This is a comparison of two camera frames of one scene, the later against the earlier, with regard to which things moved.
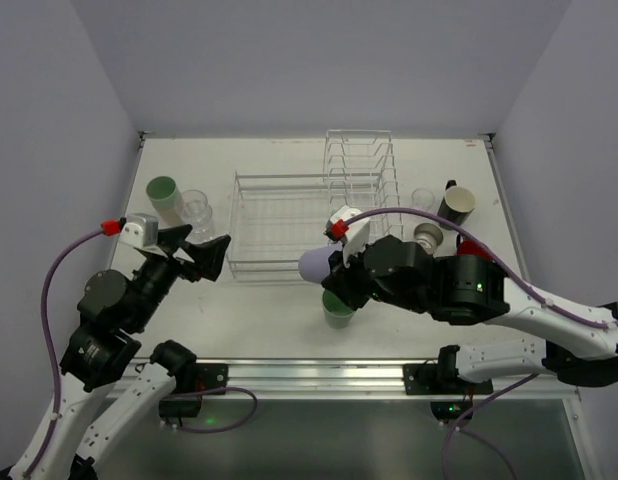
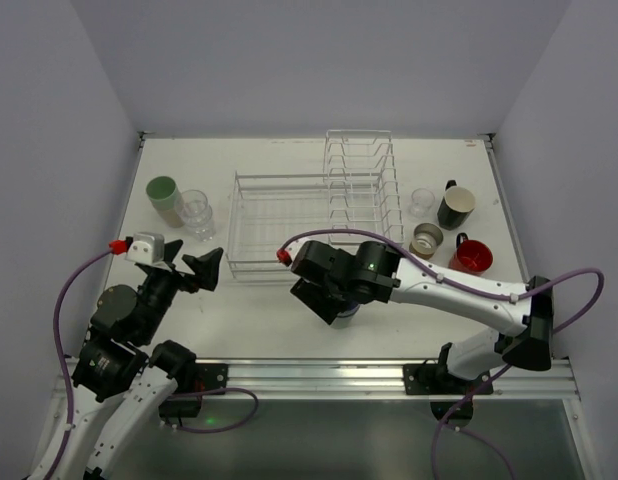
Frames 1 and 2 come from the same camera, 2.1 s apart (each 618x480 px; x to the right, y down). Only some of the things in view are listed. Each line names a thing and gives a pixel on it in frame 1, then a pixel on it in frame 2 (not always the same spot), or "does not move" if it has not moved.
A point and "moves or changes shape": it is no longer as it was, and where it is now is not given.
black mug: (457, 204) does not move
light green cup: (162, 191) does not move
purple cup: (313, 263) → (348, 309)
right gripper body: (347, 282) → (318, 288)
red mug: (467, 247) moves or changes shape
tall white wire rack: (360, 174) does not move
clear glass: (197, 212) does not move
